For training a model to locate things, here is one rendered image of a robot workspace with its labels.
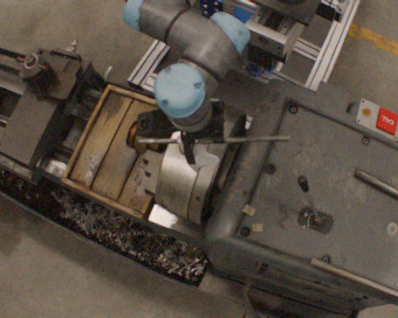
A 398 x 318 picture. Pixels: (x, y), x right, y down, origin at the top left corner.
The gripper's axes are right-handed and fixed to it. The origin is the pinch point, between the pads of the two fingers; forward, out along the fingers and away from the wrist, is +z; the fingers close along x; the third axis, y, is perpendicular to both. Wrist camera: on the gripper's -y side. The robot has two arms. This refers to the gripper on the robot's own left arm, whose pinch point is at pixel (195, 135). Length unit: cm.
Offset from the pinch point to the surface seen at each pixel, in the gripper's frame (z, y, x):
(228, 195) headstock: 10.8, 6.2, -11.4
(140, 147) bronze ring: 25.5, -17.9, 2.5
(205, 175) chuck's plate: 13.3, 0.6, -6.4
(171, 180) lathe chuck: 15.0, -7.6, -7.3
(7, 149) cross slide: 36, -69, 5
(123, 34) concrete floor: 149, -63, 92
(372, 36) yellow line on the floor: 159, 84, 96
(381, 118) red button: 13.8, 46.2, 7.8
